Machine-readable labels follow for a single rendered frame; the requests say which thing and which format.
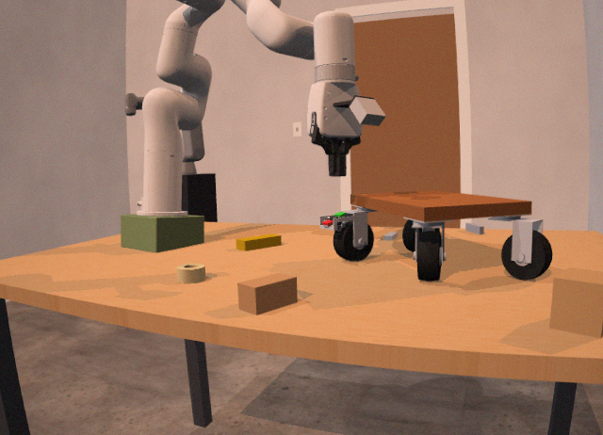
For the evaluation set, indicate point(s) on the beige roll of tape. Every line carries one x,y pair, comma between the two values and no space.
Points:
193,275

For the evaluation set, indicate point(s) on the brown wooden dolly with black caster wheels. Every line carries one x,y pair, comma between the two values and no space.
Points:
526,254

